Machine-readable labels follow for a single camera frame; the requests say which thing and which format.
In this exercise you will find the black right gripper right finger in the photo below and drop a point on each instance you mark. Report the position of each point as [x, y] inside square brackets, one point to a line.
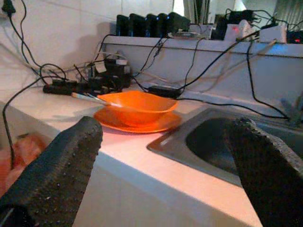
[267, 175]

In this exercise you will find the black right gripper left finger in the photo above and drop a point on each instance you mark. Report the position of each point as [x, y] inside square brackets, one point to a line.
[54, 170]

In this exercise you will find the metal spoon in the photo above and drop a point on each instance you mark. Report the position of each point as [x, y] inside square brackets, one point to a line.
[94, 99]

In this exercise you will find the orange plastic bowl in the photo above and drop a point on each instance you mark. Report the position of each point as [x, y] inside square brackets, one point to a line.
[142, 104]

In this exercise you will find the red plastic bag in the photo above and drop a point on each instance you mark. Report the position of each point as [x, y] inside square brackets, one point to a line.
[23, 151]

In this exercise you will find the stainless steel sink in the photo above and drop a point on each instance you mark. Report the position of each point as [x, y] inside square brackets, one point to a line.
[203, 142]

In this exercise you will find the black power strip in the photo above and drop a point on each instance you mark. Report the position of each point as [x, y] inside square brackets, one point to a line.
[59, 88]

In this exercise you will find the orange plastic plate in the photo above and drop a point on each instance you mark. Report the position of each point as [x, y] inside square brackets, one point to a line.
[165, 123]

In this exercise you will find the black charger box white label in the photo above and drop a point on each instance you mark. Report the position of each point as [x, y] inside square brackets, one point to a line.
[113, 71]

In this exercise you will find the black power adapter brick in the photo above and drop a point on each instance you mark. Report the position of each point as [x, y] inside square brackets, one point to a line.
[163, 91]

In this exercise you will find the black box with red light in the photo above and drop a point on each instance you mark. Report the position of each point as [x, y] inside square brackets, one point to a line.
[294, 37]

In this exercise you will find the plain white box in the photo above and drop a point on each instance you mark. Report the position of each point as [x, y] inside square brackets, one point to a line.
[273, 34]

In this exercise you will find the white box with red light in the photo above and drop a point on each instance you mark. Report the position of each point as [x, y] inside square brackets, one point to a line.
[236, 33]

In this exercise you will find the black wall plug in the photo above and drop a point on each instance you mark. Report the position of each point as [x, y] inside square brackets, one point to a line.
[8, 7]

